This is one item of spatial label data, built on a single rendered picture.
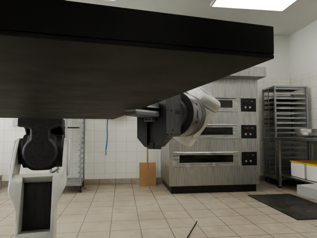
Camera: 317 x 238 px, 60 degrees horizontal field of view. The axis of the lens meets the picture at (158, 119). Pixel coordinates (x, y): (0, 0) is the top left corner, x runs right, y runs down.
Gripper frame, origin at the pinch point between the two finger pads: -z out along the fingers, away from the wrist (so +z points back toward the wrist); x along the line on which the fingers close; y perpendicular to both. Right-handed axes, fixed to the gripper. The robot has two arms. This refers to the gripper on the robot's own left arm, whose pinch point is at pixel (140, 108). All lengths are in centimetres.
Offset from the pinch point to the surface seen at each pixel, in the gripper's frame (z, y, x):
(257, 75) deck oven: 418, -46, 86
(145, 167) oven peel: 395, -241, -67
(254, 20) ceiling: 478, -60, 200
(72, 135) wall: 337, -364, -7
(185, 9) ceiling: 376, -151, 201
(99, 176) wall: 367, -324, -85
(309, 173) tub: 448, 21, -65
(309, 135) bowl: 469, 23, -8
